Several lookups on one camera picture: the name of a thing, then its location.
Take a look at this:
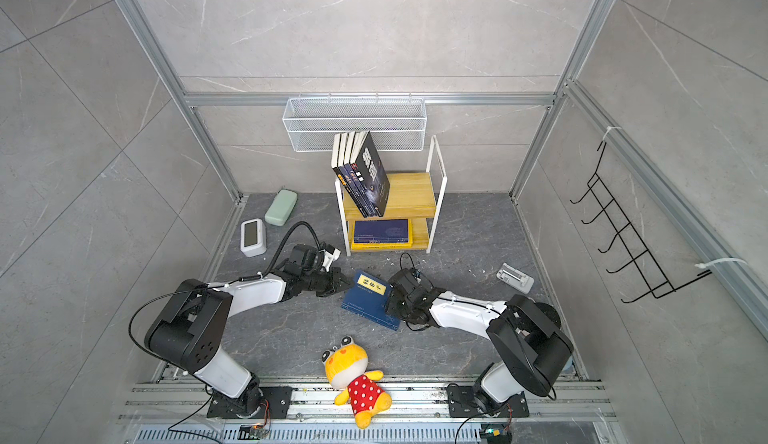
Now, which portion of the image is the black wire hook rack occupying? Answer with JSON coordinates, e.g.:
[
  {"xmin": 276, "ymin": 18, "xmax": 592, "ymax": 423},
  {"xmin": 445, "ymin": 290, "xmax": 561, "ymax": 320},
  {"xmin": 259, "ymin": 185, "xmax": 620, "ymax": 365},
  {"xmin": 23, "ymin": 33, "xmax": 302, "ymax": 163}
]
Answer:
[{"xmin": 569, "ymin": 142, "xmax": 713, "ymax": 305}]

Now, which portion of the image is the white digital clock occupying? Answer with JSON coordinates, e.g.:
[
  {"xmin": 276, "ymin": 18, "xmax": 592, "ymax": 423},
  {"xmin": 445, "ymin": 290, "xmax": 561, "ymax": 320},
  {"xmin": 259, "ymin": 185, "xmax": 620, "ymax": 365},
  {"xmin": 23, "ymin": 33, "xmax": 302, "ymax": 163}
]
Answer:
[{"xmin": 240, "ymin": 218, "xmax": 267, "ymax": 258}]

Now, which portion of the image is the white wire mesh basket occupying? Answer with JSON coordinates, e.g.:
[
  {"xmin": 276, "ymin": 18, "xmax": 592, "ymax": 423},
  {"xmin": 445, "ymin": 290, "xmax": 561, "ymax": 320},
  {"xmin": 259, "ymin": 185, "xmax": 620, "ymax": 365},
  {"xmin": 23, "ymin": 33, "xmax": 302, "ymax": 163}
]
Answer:
[{"xmin": 282, "ymin": 97, "xmax": 428, "ymax": 153}]

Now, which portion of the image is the yellow frog plush toy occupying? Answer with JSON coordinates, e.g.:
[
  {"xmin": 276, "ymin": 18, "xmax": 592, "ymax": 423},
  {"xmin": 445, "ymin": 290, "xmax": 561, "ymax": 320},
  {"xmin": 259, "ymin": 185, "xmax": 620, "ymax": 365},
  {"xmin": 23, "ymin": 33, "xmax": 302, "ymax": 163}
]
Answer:
[{"xmin": 321, "ymin": 336, "xmax": 392, "ymax": 429}]

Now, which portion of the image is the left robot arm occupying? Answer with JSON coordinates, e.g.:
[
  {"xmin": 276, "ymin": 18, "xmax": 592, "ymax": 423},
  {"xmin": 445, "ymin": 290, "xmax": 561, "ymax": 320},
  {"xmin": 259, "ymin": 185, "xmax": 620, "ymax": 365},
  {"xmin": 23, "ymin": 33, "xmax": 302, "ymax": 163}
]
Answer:
[{"xmin": 128, "ymin": 221, "xmax": 351, "ymax": 418}]

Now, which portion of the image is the mint green case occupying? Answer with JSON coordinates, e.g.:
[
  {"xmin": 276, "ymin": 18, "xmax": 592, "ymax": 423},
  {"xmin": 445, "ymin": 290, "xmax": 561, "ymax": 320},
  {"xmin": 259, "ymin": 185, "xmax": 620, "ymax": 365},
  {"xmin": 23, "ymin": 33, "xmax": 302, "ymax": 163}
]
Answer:
[{"xmin": 264, "ymin": 189, "xmax": 298, "ymax": 227}]

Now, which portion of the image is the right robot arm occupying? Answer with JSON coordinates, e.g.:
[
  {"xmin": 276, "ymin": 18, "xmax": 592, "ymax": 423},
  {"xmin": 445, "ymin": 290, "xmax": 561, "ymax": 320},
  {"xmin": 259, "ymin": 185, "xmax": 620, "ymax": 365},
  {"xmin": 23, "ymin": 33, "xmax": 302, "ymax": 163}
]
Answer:
[{"xmin": 386, "ymin": 268, "xmax": 574, "ymax": 416}]

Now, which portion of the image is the black upright book on shelf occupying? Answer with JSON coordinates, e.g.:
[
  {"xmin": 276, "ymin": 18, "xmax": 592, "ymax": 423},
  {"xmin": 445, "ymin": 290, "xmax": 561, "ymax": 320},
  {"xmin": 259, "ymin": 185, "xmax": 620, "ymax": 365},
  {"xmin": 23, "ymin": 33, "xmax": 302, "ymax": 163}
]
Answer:
[{"xmin": 331, "ymin": 133, "xmax": 364, "ymax": 214}]

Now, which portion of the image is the blue book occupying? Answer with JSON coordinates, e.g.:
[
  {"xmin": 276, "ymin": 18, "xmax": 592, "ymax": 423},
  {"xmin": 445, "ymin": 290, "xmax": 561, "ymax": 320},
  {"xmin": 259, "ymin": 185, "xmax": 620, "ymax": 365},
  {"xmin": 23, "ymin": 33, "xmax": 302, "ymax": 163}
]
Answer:
[{"xmin": 341, "ymin": 271, "xmax": 401, "ymax": 331}]

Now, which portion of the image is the white wooden two-tier shelf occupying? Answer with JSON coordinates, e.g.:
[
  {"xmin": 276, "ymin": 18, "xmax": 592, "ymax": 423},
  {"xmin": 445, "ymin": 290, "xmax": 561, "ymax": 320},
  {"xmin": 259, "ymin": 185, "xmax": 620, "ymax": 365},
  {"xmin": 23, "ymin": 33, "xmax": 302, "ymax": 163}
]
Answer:
[{"xmin": 334, "ymin": 136, "xmax": 448, "ymax": 257}]

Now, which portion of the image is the yellow cartoon book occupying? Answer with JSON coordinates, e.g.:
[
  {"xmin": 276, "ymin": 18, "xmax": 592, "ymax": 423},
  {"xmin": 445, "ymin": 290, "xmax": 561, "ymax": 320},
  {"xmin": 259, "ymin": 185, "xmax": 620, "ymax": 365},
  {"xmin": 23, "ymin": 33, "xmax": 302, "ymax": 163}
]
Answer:
[{"xmin": 350, "ymin": 220, "xmax": 414, "ymax": 251}]

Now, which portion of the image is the white metal phone stand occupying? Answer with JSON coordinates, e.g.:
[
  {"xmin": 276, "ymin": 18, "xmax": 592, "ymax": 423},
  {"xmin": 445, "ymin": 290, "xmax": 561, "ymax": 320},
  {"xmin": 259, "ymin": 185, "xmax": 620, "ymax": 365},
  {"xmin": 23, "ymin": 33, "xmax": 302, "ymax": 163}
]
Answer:
[{"xmin": 496, "ymin": 263, "xmax": 535, "ymax": 294}]

